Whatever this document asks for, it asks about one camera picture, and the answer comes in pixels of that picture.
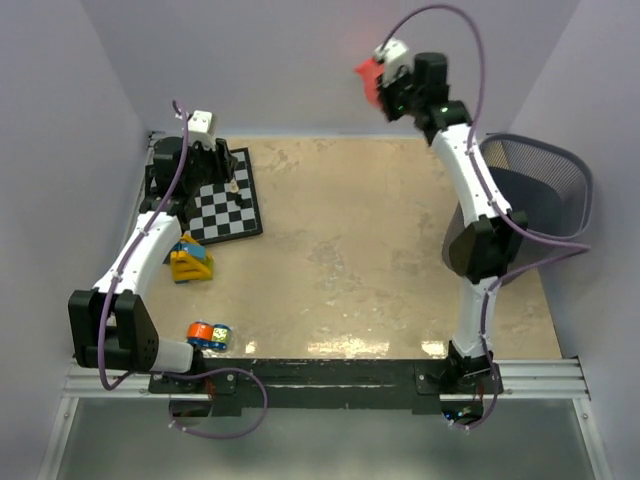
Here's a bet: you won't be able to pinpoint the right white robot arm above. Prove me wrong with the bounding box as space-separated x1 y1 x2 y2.
373 50 527 393

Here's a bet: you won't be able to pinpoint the yellow blue toy blocks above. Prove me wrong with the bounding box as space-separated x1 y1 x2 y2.
168 234 214 284

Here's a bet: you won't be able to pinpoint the purple cable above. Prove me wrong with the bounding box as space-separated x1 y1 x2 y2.
380 4 592 431
97 99 268 441

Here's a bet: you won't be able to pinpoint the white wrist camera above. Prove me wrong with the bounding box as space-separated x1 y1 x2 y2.
373 37 413 84
188 110 216 150

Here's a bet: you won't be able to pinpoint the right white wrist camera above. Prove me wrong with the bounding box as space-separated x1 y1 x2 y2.
373 37 413 84

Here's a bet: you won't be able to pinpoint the black white chessboard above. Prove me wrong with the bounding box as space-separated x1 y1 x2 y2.
144 146 264 246

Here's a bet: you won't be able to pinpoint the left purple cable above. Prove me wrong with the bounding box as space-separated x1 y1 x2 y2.
97 99 268 441

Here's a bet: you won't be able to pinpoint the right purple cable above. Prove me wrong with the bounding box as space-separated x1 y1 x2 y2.
380 4 592 431

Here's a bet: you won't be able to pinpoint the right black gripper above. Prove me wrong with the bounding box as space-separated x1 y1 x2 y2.
372 64 420 123

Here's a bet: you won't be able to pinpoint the grey mesh trash bin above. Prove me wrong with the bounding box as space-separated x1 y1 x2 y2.
432 128 593 270

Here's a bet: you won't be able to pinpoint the orange tape roll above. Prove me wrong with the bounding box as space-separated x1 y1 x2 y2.
186 321 214 348

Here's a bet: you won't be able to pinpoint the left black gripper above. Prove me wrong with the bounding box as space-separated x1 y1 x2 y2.
184 138 237 194

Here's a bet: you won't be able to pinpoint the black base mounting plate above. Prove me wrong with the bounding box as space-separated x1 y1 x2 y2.
149 358 503 419

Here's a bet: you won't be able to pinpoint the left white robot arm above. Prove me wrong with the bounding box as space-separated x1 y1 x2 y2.
68 134 238 392

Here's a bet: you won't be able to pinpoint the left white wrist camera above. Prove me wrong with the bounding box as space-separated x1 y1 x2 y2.
188 110 216 150

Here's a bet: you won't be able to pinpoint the red plastic trash bag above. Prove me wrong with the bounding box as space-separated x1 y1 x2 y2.
353 57 384 110

